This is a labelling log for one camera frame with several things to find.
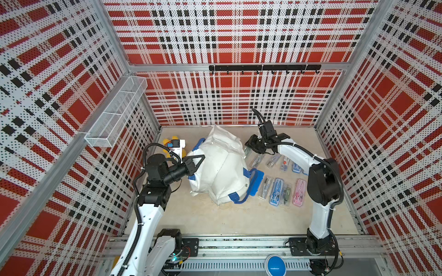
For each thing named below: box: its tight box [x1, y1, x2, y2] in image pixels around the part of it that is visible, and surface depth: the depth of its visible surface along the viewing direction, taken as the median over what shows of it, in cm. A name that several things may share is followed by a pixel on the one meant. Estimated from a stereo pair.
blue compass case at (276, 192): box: [269, 178, 285, 207], surface depth 90 cm
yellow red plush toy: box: [162, 135, 187, 160], surface depth 64 cm
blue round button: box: [267, 255, 287, 276], surface depth 69 cm
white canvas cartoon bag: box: [187, 124, 265, 206], surface depth 74 cm
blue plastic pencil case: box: [249, 167, 265, 197], surface depth 95 cm
